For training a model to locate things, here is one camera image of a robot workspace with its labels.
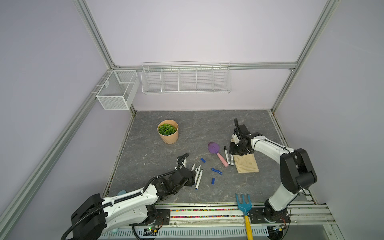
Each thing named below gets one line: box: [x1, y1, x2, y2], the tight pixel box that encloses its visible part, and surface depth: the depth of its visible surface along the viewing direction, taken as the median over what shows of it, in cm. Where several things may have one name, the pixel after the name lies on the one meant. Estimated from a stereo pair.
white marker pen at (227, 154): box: [224, 145, 231, 165], surface depth 96 cm
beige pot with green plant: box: [157, 119, 179, 145], surface depth 98 cm
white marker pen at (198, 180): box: [195, 169, 203, 189], surface depth 86 cm
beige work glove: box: [233, 153, 260, 174], surface depth 93 cm
